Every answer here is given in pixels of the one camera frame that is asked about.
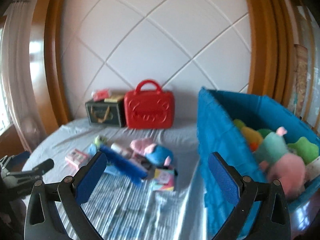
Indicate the pink pig plush blue body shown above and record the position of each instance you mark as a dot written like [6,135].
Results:
[155,153]

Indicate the teal pink plush toy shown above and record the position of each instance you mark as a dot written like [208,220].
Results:
[274,158]

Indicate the light blue boomerang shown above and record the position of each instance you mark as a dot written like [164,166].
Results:
[110,169]

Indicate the green frog plush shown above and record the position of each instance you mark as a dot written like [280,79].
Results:
[305,149]

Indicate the wooden headboard frame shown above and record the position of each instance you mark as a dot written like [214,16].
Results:
[45,65]

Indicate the green one-eyed monster plush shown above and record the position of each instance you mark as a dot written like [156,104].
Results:
[100,140]

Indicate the pink white small box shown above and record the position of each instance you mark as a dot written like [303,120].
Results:
[77,158]

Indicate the colourful pink toy packet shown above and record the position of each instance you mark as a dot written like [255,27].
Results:
[163,180]

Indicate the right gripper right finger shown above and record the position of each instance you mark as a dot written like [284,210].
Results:
[272,220]

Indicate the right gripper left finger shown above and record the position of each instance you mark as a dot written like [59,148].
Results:
[43,220]

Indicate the red packet on bag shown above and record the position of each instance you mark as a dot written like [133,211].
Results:
[101,94]

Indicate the blue fluffy duster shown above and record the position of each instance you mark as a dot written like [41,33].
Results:
[124,166]

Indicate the yellow duck plush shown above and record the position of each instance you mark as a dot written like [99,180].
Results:
[253,137]

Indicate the red plastic carry case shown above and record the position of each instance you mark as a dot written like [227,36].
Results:
[148,106]

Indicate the yellow box on bag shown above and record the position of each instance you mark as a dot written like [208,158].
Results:
[115,98]

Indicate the blue storage bin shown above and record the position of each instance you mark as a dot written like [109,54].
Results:
[216,132]

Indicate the dark green gift bag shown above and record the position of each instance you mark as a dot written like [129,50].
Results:
[106,113]

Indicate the white medicine bottle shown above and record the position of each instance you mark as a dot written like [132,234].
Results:
[121,150]

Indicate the striped grey bed sheet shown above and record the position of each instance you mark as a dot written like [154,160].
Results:
[120,209]

